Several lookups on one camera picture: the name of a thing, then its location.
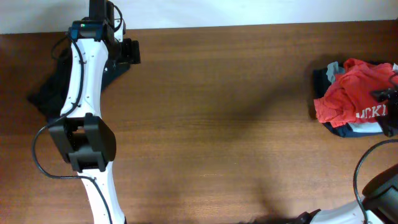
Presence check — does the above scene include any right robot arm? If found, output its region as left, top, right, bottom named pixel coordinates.
left=292, top=86, right=397, bottom=224

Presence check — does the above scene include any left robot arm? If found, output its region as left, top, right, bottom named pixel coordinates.
left=45, top=1, right=141, bottom=224

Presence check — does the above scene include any red McKinney printed t-shirt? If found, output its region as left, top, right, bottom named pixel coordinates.
left=314, top=58, right=394, bottom=128

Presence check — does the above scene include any black knit garment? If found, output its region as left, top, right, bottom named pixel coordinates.
left=27, top=48, right=131, bottom=122

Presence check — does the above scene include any left black camera cable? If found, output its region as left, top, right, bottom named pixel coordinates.
left=30, top=2, right=124, bottom=224

